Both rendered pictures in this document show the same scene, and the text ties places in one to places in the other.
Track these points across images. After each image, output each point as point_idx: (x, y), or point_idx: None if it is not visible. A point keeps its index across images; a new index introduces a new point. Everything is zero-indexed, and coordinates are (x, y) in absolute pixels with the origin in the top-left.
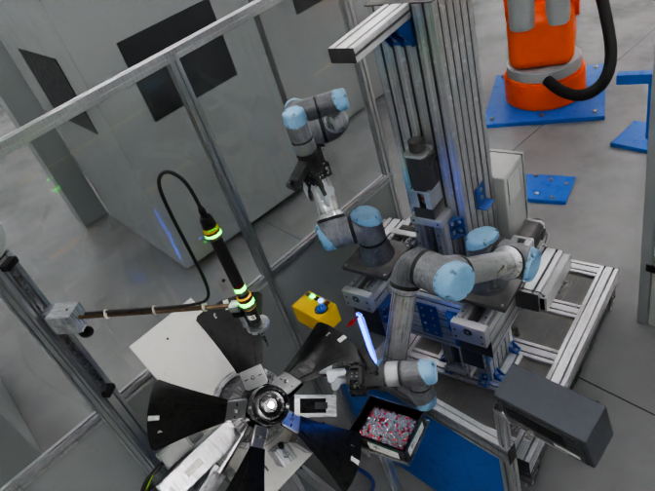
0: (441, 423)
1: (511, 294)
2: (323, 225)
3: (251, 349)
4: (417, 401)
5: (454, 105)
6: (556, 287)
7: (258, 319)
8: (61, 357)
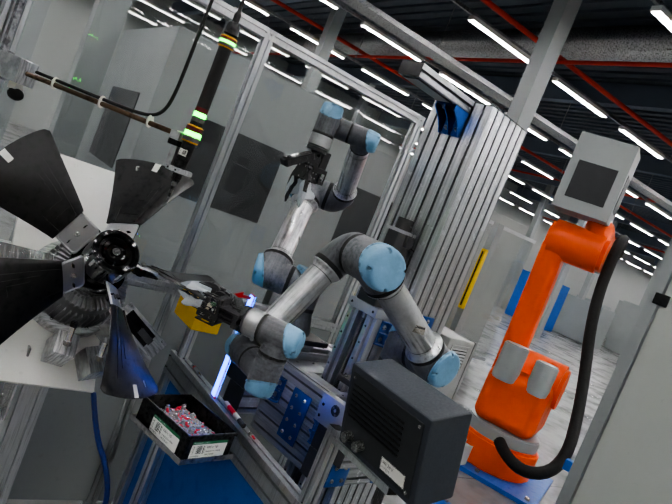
0: (241, 471)
1: None
2: (268, 253)
3: (143, 209)
4: (254, 372)
5: (457, 210)
6: None
7: (186, 160)
8: None
